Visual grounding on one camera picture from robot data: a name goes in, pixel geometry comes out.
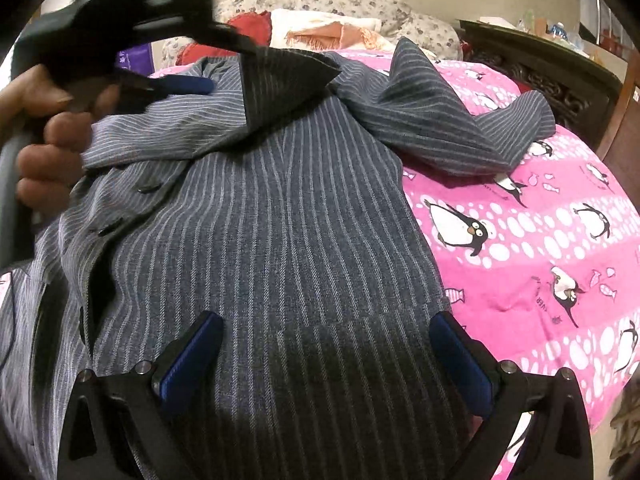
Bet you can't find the brown patterned cloth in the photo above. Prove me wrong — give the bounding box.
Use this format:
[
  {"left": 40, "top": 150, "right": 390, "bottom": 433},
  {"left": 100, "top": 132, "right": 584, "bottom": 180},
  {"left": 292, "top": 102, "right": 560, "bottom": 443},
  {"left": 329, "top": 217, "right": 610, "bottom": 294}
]
[{"left": 607, "top": 385, "right": 640, "bottom": 480}]

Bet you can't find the brown wooden chair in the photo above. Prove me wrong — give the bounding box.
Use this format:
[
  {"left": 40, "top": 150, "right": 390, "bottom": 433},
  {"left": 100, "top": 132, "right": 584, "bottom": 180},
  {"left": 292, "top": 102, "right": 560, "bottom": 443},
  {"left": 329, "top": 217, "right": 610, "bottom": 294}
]
[{"left": 595, "top": 55, "right": 640, "bottom": 181}]

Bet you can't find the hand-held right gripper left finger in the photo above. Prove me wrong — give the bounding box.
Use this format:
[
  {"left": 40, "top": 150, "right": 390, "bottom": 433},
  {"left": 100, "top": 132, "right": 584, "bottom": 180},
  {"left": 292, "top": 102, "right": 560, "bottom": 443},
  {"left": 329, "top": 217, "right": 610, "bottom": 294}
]
[{"left": 57, "top": 310, "right": 224, "bottom": 480}]

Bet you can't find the white cloth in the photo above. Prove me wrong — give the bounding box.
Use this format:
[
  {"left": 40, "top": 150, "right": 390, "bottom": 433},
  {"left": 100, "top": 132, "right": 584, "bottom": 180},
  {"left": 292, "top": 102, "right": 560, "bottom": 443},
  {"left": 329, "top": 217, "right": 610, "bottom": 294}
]
[{"left": 270, "top": 8, "right": 383, "bottom": 51}]

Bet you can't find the person's left hand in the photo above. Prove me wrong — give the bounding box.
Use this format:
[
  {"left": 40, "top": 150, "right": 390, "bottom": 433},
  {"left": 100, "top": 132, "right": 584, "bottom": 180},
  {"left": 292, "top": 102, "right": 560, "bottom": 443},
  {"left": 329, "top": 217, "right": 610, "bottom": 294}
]
[{"left": 0, "top": 65, "right": 122, "bottom": 211}]

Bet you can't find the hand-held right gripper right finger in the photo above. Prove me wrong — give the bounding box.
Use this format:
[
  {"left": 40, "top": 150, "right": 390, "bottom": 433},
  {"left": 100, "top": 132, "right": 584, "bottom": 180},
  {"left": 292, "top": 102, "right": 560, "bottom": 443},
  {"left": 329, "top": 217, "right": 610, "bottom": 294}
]
[{"left": 429, "top": 311, "right": 593, "bottom": 480}]

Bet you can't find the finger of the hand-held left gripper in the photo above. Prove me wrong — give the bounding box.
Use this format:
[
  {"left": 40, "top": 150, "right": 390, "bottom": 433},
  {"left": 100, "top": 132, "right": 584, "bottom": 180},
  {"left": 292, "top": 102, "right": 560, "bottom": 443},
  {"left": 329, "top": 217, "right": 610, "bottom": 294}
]
[
  {"left": 192, "top": 22, "right": 263, "bottom": 56},
  {"left": 114, "top": 71, "right": 215, "bottom": 102}
]

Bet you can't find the purple bag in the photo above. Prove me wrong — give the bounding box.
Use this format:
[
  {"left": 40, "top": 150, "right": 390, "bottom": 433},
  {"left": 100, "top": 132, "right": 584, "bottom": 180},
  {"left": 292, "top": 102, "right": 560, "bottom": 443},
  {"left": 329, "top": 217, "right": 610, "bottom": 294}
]
[{"left": 114, "top": 42, "right": 153, "bottom": 78}]

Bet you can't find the grey striped jacket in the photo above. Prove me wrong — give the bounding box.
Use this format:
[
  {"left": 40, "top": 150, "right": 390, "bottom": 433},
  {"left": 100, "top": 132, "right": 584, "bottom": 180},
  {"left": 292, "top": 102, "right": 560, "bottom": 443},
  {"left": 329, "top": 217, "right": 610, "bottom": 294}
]
[{"left": 0, "top": 37, "right": 556, "bottom": 480}]

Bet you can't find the orange fringed scarf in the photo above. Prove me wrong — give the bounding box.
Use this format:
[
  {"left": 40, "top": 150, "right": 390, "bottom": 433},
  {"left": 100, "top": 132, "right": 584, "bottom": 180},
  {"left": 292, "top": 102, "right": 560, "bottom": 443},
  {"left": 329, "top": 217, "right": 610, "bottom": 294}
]
[{"left": 287, "top": 22, "right": 396, "bottom": 53}]

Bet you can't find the red cloth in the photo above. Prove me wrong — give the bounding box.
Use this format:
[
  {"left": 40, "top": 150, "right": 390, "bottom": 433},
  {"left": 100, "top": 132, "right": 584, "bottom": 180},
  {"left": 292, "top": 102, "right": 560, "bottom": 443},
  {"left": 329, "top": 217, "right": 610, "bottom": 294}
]
[{"left": 177, "top": 10, "right": 273, "bottom": 66}]

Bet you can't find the dark carved wooden headboard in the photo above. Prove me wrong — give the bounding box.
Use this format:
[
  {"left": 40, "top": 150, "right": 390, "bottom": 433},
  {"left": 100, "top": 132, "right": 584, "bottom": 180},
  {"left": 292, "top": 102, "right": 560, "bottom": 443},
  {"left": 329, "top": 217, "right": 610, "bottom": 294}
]
[{"left": 457, "top": 19, "right": 623, "bottom": 133}]

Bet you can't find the pink penguin print blanket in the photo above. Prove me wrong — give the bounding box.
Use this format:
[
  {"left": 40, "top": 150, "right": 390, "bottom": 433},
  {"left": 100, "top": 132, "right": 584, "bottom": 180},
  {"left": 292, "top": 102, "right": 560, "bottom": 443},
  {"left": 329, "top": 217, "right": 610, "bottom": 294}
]
[{"left": 0, "top": 47, "right": 640, "bottom": 466}]

